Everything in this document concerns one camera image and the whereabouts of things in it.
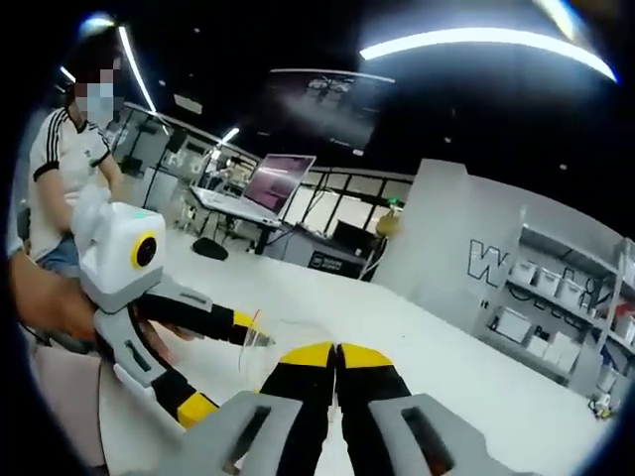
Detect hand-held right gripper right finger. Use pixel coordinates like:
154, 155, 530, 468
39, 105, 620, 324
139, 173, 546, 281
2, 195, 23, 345
338, 342, 541, 476

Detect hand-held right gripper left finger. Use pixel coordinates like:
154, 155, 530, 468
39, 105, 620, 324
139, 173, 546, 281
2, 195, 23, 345
173, 341, 336, 476

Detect clear resealable bag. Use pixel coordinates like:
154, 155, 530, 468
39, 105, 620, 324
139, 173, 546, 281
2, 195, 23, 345
236, 306, 343, 393

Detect open silver laptop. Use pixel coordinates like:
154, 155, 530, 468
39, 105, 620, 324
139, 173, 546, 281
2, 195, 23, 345
217, 153, 318, 223

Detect person's left hand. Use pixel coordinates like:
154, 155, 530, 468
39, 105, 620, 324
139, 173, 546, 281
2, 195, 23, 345
49, 278, 101, 351

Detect person's denim shorts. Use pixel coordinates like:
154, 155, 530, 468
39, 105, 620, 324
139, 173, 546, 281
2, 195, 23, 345
37, 240, 83, 277

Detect dark rounded object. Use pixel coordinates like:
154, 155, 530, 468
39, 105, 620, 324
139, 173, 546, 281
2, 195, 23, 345
191, 236, 231, 263

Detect person's white striped shirt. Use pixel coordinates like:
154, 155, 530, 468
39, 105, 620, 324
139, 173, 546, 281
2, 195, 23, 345
28, 106, 113, 262

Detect white desk with black legs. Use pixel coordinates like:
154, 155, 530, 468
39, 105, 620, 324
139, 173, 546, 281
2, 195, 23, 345
188, 185, 302, 258

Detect grey cabinet with label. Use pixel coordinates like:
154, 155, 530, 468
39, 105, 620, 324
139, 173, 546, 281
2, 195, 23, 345
270, 223, 382, 285

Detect black box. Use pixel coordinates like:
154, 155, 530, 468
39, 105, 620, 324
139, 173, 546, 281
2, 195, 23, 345
331, 219, 372, 258

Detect yellow round object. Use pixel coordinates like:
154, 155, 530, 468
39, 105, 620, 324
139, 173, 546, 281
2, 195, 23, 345
375, 206, 402, 238

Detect person's head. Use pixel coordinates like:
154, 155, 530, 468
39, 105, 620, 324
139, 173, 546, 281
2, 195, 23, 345
66, 43, 125, 88

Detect white partition panel with logo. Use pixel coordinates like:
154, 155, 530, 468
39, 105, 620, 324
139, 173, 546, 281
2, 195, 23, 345
374, 158, 530, 346

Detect row of white storage bins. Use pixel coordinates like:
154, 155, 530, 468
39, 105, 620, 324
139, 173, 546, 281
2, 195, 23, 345
495, 257, 635, 378

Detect small yellow white device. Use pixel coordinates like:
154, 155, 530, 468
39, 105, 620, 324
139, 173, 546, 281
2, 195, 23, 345
586, 389, 622, 423

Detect dark hanging ceiling screen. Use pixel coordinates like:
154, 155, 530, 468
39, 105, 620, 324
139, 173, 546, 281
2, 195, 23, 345
250, 67, 398, 151

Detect grey metal shelf unit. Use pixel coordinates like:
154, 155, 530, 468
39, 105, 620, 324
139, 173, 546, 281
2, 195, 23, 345
503, 207, 635, 403

